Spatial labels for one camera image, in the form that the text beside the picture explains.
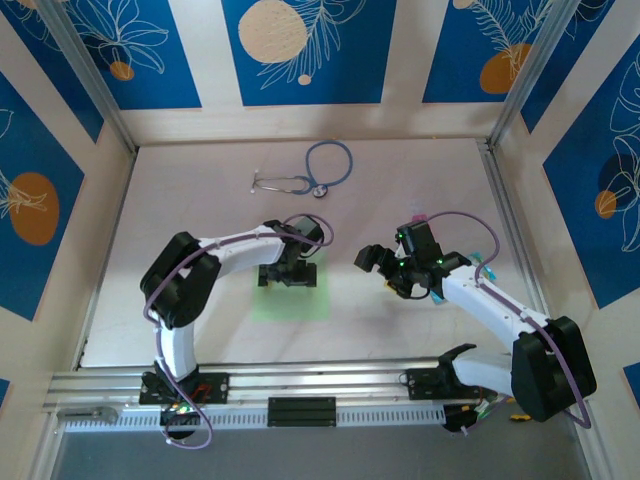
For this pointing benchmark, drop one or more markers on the light green paper sheet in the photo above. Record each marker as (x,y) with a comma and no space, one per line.
(290,305)

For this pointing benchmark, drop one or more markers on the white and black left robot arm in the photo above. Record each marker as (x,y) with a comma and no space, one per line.
(240,247)

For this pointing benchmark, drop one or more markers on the pink plastic box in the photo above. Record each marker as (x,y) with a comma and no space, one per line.
(419,218)

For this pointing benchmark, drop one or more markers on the light blue snack packet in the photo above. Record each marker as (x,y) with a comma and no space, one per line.
(475,258)

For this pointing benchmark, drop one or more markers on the blue stethoscope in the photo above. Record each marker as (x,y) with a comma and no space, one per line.
(345,165)

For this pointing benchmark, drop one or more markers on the black controller box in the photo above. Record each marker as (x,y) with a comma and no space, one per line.
(452,420)
(172,417)

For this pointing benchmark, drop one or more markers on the yellow and black pliers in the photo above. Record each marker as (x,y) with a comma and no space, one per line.
(520,418)

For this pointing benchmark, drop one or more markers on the aluminium table side rail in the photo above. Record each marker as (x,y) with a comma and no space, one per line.
(505,210)

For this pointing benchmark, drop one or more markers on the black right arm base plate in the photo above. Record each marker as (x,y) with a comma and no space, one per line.
(420,385)

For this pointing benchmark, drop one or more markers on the aluminium mounting rail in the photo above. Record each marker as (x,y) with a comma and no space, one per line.
(300,380)

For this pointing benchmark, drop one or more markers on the black rail bracket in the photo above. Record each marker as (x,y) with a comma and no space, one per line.
(301,411)

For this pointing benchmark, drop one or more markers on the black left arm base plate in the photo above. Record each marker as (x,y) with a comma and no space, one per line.
(217,387)

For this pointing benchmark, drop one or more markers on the aluminium frame post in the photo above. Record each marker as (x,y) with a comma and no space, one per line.
(530,75)
(90,80)

